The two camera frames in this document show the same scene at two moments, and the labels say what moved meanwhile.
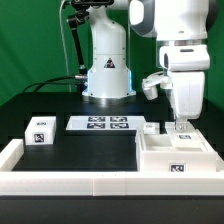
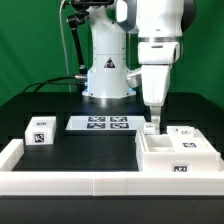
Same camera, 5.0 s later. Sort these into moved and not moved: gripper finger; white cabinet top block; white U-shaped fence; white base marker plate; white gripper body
Moved: white gripper body; gripper finger
Not moved: white cabinet top block; white U-shaped fence; white base marker plate
